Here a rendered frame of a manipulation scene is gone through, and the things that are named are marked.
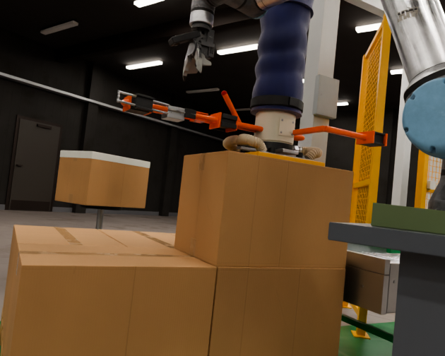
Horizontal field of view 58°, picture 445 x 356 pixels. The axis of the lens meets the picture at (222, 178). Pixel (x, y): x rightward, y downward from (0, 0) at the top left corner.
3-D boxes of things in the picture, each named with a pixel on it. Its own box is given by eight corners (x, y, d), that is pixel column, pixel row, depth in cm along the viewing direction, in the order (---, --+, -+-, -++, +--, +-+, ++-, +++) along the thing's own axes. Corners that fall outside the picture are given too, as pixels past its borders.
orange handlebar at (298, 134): (315, 146, 187) (316, 138, 188) (367, 142, 161) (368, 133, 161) (118, 108, 142) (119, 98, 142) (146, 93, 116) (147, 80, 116)
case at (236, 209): (286, 251, 200) (294, 171, 202) (345, 268, 165) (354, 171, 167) (173, 248, 172) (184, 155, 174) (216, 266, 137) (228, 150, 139)
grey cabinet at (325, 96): (331, 119, 312) (335, 81, 313) (336, 118, 307) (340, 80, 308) (311, 114, 302) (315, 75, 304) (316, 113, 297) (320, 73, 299)
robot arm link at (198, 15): (196, 7, 148) (186, 16, 156) (195, 20, 148) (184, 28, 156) (217, 15, 152) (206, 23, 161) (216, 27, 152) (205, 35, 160)
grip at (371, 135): (369, 147, 169) (370, 135, 170) (386, 145, 162) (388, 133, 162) (355, 144, 165) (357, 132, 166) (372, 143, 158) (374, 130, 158)
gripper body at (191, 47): (213, 58, 152) (217, 27, 153) (193, 53, 148) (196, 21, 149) (205, 63, 159) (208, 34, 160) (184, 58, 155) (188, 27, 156)
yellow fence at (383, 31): (337, 303, 336) (359, 57, 347) (349, 305, 335) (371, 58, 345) (353, 337, 251) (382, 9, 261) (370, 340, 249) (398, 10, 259)
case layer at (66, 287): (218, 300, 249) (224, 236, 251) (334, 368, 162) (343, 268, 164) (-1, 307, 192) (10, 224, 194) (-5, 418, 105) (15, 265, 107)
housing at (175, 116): (177, 122, 154) (179, 111, 154) (184, 120, 148) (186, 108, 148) (160, 119, 150) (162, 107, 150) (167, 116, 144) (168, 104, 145)
